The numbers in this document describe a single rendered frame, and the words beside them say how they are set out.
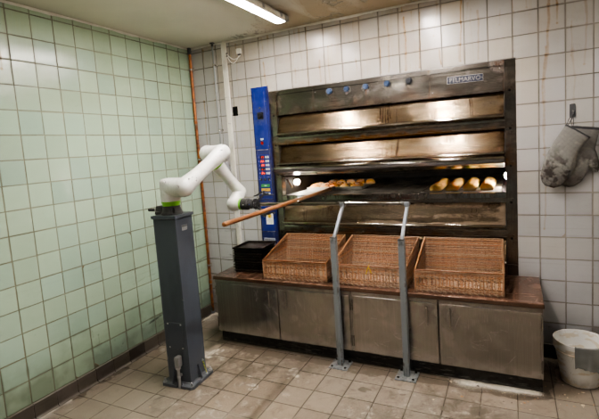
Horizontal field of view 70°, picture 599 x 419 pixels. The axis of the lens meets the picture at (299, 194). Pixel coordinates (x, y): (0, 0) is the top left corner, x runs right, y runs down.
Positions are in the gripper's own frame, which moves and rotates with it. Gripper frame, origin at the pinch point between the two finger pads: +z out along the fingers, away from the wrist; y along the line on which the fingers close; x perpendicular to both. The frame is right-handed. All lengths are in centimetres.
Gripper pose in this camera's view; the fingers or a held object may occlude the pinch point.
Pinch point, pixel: (272, 203)
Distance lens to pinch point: 323.4
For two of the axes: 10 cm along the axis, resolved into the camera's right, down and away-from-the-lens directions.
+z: 9.0, -0.1, -4.3
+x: -4.2, 1.3, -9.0
